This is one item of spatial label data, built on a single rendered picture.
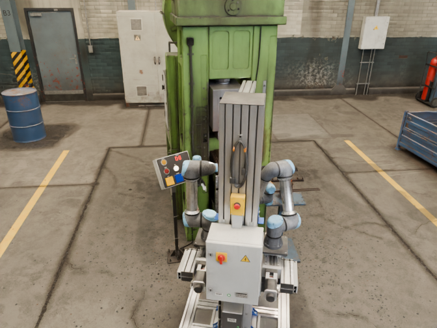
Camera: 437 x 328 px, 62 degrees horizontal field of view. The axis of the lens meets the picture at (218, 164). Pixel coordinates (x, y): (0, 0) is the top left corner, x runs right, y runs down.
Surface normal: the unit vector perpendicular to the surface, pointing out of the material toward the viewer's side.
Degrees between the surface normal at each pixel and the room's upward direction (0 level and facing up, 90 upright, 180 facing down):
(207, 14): 90
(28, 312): 0
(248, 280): 89
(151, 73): 90
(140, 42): 90
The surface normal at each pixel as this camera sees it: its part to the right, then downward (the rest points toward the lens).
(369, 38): 0.10, 0.43
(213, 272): -0.16, 0.43
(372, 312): 0.00, -0.90
